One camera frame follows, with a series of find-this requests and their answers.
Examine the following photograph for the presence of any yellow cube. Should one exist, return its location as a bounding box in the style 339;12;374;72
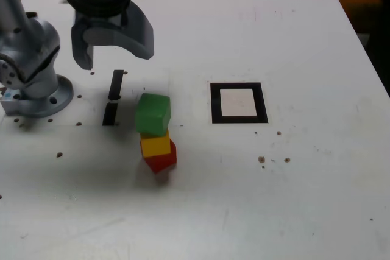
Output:
140;128;171;158

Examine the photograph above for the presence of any black tape square outline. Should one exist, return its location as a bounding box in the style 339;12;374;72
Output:
210;82;269;125

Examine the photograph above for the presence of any red cube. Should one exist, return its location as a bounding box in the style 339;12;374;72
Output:
143;138;178;175

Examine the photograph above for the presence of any green cube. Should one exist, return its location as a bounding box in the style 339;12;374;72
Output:
135;92;171;136

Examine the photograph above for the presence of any black tape strip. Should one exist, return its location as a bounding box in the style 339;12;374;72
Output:
102;69;125;127

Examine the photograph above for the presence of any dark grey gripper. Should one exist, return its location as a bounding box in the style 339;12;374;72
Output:
71;0;155;71

